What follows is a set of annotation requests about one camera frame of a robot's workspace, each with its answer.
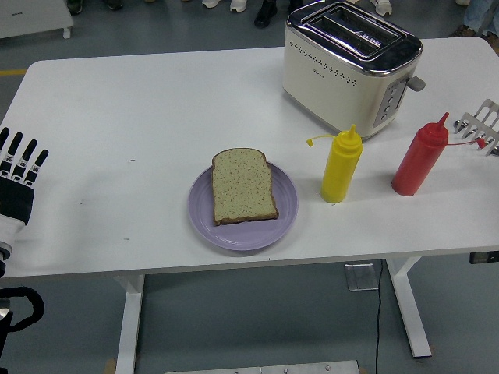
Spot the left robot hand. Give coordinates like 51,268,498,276
0,127,51,250

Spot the brown bread slice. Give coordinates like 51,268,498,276
211,147,280,227

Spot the purple round plate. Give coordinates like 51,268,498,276
188,160,299,252

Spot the cream and chrome toaster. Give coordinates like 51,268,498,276
281,1,426,142

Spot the small metal floor plate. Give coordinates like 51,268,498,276
344,263,380,291

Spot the white table leg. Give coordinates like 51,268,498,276
385,256,433,358
114,274,146,374

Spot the white cabinet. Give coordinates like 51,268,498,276
0,0,74,40

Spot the black shoe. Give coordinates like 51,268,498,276
253,0,278,28

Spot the yellow squeeze bottle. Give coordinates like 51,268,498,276
306,124,364,204

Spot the red squeeze bottle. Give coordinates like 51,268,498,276
391,112,488,197

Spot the black table control panel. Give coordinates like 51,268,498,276
469,252,499,265

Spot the metal toast rack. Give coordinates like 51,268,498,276
453,98,499,157

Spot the brown shoe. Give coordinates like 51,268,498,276
448,25,481,39

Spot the person's leg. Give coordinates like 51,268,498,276
463,0,499,36

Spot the long metal base plate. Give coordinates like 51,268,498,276
163,359,362,374

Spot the black floor cable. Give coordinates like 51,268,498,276
373,259,385,374

